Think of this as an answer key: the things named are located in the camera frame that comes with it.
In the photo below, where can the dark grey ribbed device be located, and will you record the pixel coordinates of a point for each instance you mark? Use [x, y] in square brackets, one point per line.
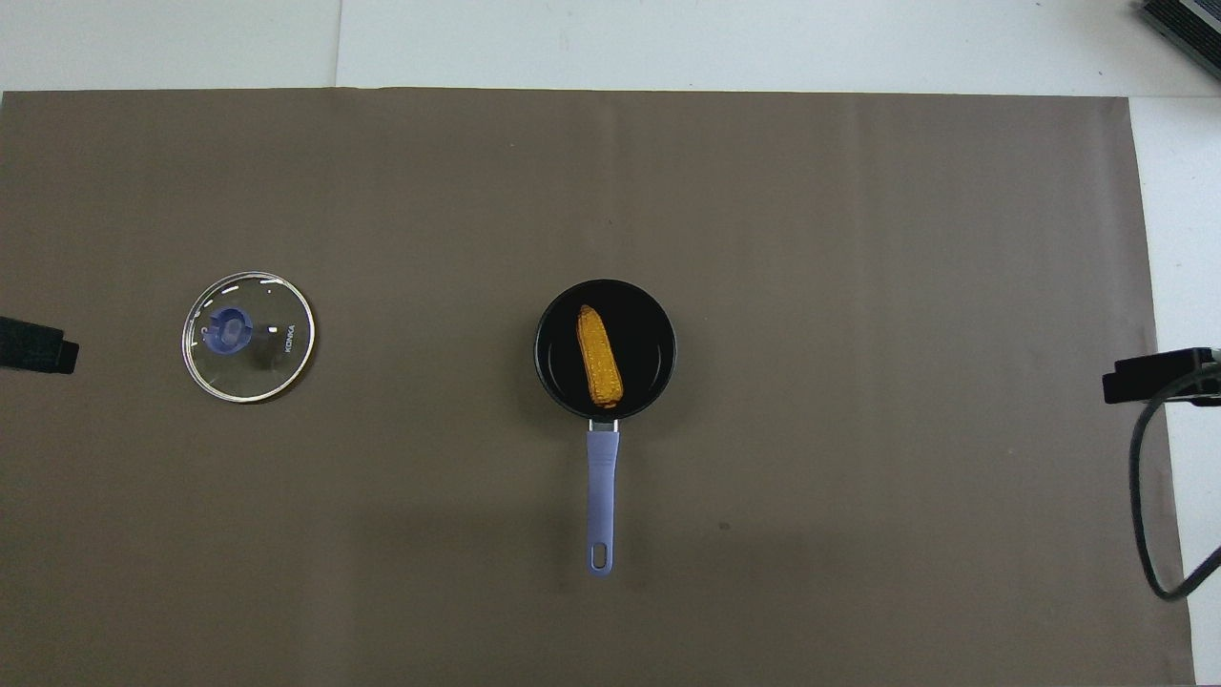
[1188, 24]

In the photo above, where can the glass lid blue knob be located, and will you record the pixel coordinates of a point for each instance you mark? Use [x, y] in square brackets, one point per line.
[229, 329]

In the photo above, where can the dark blue saucepan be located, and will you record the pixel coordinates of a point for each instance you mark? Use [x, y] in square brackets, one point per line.
[603, 477]

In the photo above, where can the brown table mat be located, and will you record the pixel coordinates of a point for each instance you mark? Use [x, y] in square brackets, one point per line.
[286, 525]

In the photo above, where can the yellow toy corn cob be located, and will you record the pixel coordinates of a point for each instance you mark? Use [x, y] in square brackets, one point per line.
[599, 358]

